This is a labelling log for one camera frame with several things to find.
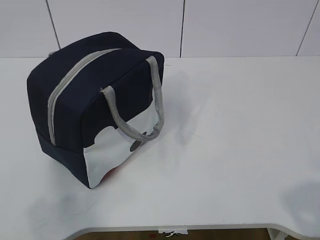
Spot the navy insulated lunch bag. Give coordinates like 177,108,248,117
27,32,165,189

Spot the white tape under table edge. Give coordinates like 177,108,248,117
158,226,188,238

